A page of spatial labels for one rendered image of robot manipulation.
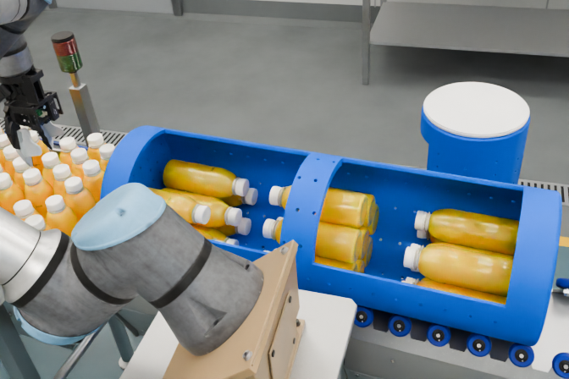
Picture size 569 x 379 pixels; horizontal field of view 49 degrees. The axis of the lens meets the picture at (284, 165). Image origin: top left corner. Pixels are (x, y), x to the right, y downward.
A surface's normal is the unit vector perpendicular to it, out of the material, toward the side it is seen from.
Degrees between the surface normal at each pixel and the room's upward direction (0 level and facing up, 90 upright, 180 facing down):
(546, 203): 4
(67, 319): 88
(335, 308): 0
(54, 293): 70
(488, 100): 0
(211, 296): 44
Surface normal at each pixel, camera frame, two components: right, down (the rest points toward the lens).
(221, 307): 0.14, -0.16
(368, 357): -0.36, 0.28
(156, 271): 0.16, 0.26
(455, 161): -0.52, 0.54
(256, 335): -0.68, -0.67
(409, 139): -0.07, -0.80
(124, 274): -0.04, 0.53
